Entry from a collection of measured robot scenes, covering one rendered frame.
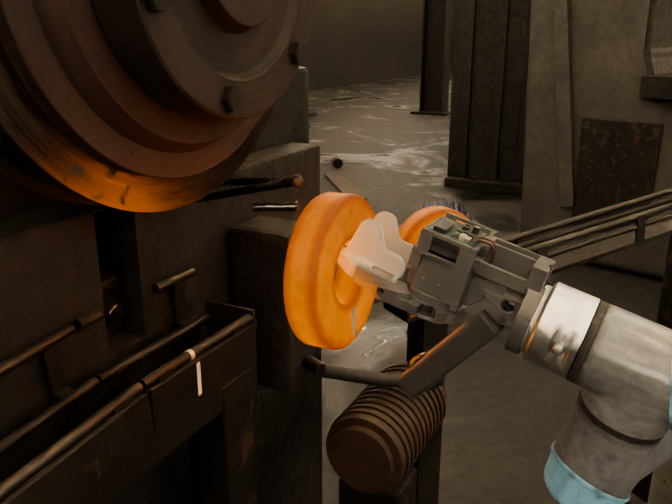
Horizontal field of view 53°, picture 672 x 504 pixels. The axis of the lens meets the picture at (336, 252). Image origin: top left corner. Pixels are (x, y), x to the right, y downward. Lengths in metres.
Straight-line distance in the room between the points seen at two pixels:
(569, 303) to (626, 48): 2.67
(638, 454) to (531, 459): 1.27
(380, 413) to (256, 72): 0.54
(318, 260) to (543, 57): 2.82
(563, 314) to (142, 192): 0.40
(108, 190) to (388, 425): 0.54
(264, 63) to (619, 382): 0.43
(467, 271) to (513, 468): 1.30
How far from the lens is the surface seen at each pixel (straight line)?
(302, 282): 0.62
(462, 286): 0.60
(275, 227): 0.93
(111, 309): 0.83
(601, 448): 0.64
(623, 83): 3.23
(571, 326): 0.59
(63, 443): 0.68
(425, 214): 1.09
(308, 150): 1.13
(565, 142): 3.31
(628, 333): 0.60
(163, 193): 0.70
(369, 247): 0.64
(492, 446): 1.94
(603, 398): 0.62
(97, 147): 0.61
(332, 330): 0.66
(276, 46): 0.71
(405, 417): 1.03
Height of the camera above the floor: 1.05
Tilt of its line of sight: 18 degrees down
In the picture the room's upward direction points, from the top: straight up
